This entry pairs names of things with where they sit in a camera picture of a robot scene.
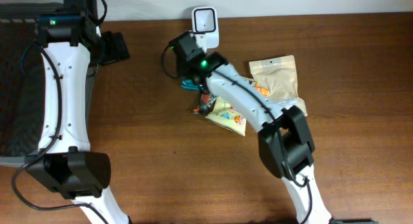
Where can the black red snack packet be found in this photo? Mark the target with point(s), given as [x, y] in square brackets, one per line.
[205, 102]

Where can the beige kraft paper pouch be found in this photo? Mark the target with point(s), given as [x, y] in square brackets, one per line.
[277, 77]

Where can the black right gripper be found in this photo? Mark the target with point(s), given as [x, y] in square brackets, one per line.
[188, 77]

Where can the grey plastic mesh basket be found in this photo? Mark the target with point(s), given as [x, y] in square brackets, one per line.
[23, 82]

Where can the yellow snack chip bag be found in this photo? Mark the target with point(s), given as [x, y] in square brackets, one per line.
[224, 115]

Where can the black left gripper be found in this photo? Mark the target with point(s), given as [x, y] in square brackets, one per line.
[116, 48]

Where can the teal mouthwash bottle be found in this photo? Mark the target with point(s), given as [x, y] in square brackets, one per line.
[188, 84]

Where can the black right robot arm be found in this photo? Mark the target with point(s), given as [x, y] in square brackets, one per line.
[285, 143]

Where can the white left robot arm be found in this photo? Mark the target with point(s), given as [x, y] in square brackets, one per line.
[70, 42]

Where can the white barcode scanner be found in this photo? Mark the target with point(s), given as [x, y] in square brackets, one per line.
[205, 21]

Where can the small orange juice carton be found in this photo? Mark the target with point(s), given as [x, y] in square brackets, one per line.
[262, 90]

